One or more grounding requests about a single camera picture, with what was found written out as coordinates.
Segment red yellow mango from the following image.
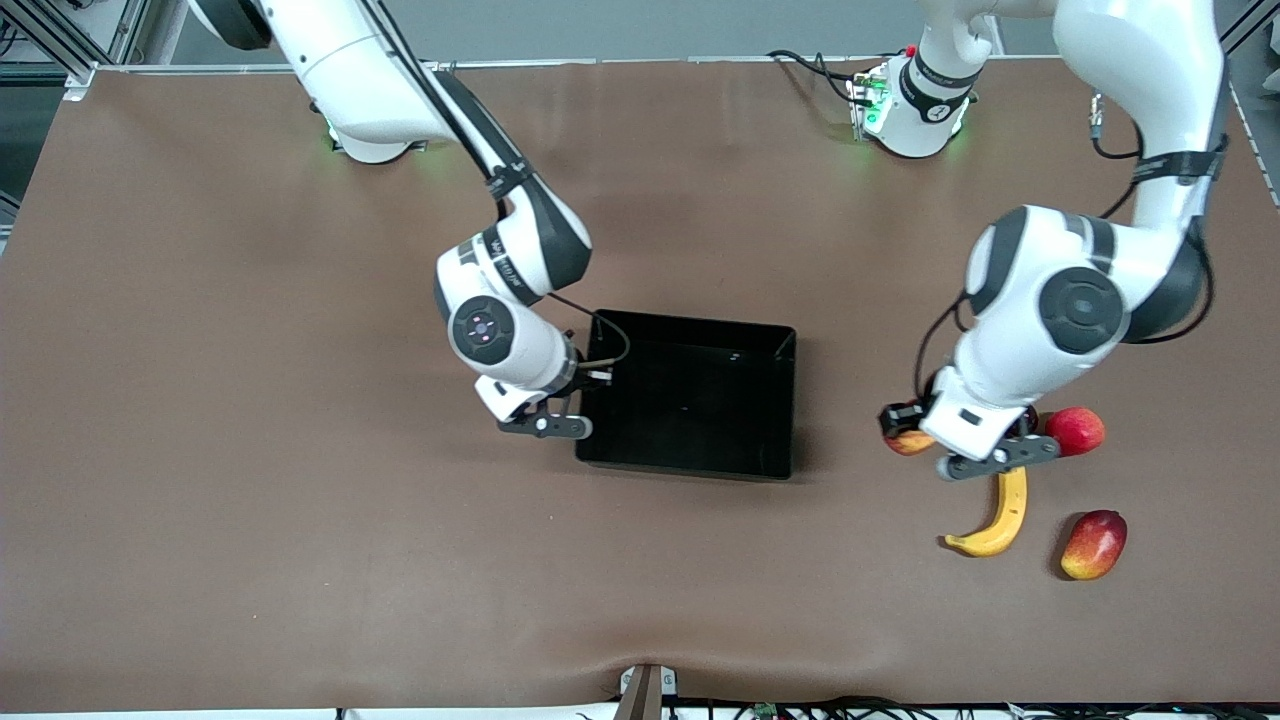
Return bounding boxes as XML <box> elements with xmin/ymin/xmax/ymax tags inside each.
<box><xmin>1060</xmin><ymin>509</ymin><xmax>1129</xmax><ymax>582</ymax></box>

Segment black plastic box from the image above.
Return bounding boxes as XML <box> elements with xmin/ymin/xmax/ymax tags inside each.
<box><xmin>575</xmin><ymin>308</ymin><xmax>798</xmax><ymax>482</ymax></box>

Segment yellow banana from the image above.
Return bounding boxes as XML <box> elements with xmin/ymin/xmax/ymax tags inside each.
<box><xmin>944</xmin><ymin>466</ymin><xmax>1029</xmax><ymax>559</ymax></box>

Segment red round apple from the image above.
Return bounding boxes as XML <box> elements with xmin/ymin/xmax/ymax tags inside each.
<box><xmin>1044</xmin><ymin>406</ymin><xmax>1107</xmax><ymax>458</ymax></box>

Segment short metal table edge rail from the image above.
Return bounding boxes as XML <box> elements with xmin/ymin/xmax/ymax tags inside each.
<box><xmin>1228</xmin><ymin>80</ymin><xmax>1280</xmax><ymax>209</ymax></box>

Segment aluminium frame profile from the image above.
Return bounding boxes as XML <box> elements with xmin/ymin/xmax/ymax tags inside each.
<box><xmin>0</xmin><ymin>0</ymin><xmax>151</xmax><ymax>99</ymax></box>

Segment black arm base cable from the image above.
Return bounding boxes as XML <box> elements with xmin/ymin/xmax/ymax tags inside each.
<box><xmin>767</xmin><ymin>48</ymin><xmax>863</xmax><ymax>106</ymax></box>

